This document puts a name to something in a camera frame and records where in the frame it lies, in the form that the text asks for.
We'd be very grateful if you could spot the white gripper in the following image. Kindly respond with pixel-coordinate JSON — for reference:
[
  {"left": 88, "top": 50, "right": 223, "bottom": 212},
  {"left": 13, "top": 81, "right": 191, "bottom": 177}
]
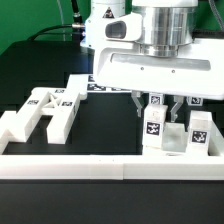
[{"left": 93, "top": 11, "right": 224, "bottom": 122}]

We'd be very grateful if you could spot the white chair seat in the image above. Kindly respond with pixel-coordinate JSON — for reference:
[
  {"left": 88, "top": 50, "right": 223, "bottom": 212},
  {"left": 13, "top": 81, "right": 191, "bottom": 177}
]
[{"left": 142, "top": 123, "right": 215, "bottom": 157}]

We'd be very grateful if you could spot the white chair back frame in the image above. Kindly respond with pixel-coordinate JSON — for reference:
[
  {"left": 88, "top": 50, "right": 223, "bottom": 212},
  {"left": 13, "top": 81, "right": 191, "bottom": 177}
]
[{"left": 0, "top": 86, "right": 88, "bottom": 145}]

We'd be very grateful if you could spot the white tagged cube near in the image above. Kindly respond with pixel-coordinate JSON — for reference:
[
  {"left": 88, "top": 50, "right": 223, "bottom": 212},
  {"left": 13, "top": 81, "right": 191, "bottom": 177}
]
[{"left": 149, "top": 93, "right": 164, "bottom": 105}]

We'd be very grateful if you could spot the white tagged cube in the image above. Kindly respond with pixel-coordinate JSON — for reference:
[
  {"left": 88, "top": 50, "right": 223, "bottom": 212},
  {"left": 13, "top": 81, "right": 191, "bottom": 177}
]
[
  {"left": 149, "top": 93, "right": 164, "bottom": 105},
  {"left": 187, "top": 97, "right": 203, "bottom": 106}
]

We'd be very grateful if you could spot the white tagged cube far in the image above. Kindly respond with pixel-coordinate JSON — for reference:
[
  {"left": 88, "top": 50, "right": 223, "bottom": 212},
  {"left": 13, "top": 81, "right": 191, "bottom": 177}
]
[{"left": 187, "top": 97, "right": 203, "bottom": 106}]

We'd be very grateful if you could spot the white U-shaped fence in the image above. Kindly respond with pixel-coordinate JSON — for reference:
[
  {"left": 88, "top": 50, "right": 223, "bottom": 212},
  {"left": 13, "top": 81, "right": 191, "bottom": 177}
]
[{"left": 0, "top": 110, "right": 224, "bottom": 181}]

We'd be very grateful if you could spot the white marker base plate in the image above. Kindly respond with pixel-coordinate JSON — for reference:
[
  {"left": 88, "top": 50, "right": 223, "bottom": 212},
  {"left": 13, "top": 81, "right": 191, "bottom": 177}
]
[{"left": 66, "top": 74, "right": 130, "bottom": 94}]

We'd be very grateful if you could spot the black cable with connector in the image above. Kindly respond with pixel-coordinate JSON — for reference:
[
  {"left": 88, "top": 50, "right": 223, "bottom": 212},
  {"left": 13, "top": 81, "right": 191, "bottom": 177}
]
[{"left": 27, "top": 0, "right": 86, "bottom": 42}]

